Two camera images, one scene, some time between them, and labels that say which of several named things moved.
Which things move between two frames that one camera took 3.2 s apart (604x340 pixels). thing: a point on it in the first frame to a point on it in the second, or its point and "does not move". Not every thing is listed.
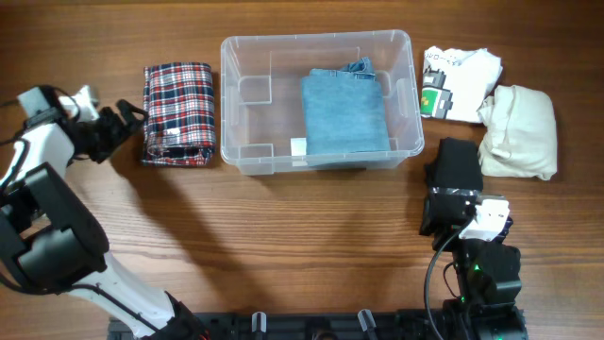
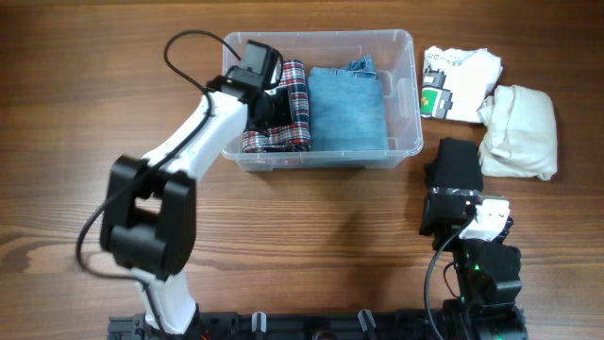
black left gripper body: x=106 y=131 to x=280 y=110
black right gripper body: x=445 y=222 does not move
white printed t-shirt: x=456 y=82 does not move
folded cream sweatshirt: x=519 y=137 does not move
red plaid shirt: x=181 y=129 to x=293 y=137
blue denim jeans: x=344 y=110 does not move
